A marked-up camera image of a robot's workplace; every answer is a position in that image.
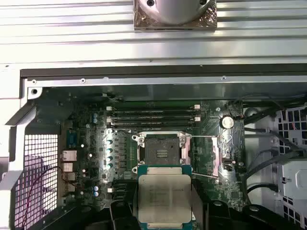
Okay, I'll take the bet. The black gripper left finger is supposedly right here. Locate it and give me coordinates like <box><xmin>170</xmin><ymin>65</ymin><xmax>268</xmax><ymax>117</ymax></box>
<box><xmin>81</xmin><ymin>184</ymin><xmax>140</xmax><ymax>230</ymax></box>

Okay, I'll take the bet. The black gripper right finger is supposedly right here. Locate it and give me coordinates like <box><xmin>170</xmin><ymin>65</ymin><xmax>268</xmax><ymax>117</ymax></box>
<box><xmin>191</xmin><ymin>188</ymin><xmax>303</xmax><ymax>230</ymax></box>

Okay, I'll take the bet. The silver CPU with green edge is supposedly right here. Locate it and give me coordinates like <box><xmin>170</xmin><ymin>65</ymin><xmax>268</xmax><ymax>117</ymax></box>
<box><xmin>136</xmin><ymin>164</ymin><xmax>194</xmax><ymax>230</ymax></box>

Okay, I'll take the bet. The metal socket cover frame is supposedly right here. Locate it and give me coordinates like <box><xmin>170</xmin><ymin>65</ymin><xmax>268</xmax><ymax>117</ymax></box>
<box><xmin>181</xmin><ymin>134</ymin><xmax>225</xmax><ymax>179</ymax></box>

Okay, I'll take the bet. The CPU socket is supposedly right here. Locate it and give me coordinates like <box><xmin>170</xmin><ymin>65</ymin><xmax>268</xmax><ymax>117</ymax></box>
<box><xmin>131</xmin><ymin>131</ymin><xmax>192</xmax><ymax>168</ymax></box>

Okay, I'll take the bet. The green motherboard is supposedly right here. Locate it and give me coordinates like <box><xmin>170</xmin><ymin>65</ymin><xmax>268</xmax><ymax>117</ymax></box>
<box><xmin>57</xmin><ymin>99</ymin><xmax>247</xmax><ymax>216</ymax></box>

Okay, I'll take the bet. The silver USB port stack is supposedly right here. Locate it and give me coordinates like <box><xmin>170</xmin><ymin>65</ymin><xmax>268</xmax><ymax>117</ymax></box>
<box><xmin>61</xmin><ymin>161</ymin><xmax>78</xmax><ymax>194</ymax></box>

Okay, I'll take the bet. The silver ethernet port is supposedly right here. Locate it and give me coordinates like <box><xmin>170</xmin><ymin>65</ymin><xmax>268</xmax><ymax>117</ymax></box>
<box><xmin>61</xmin><ymin>149</ymin><xmax>78</xmax><ymax>161</ymax></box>

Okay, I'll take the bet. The grey metal drive cage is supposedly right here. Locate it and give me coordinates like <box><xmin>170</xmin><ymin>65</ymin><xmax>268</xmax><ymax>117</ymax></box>
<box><xmin>275</xmin><ymin>103</ymin><xmax>307</xmax><ymax>230</ymax></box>

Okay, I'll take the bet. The blue VGA port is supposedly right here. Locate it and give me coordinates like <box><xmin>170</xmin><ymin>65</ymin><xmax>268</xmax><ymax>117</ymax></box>
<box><xmin>66</xmin><ymin>130</ymin><xmax>78</xmax><ymax>149</ymax></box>

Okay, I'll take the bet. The round coin battery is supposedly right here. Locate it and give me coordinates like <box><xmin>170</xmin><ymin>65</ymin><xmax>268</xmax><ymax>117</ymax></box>
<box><xmin>220</xmin><ymin>115</ymin><xmax>235</xmax><ymax>129</ymax></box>

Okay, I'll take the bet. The black open PC case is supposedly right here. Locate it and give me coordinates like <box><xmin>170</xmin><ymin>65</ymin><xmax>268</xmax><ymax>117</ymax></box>
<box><xmin>0</xmin><ymin>62</ymin><xmax>307</xmax><ymax>230</ymax></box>

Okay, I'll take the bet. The black cable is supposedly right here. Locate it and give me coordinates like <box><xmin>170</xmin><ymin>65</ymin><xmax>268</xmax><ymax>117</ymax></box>
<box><xmin>246</xmin><ymin>183</ymin><xmax>280</xmax><ymax>195</ymax></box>
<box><xmin>246</xmin><ymin>149</ymin><xmax>281</xmax><ymax>178</ymax></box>
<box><xmin>244</xmin><ymin>126</ymin><xmax>300</xmax><ymax>156</ymax></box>

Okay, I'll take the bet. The red and black fan wire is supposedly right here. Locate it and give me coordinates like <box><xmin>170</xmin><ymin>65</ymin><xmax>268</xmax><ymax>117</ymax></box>
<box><xmin>21</xmin><ymin>166</ymin><xmax>64</xmax><ymax>228</ymax></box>

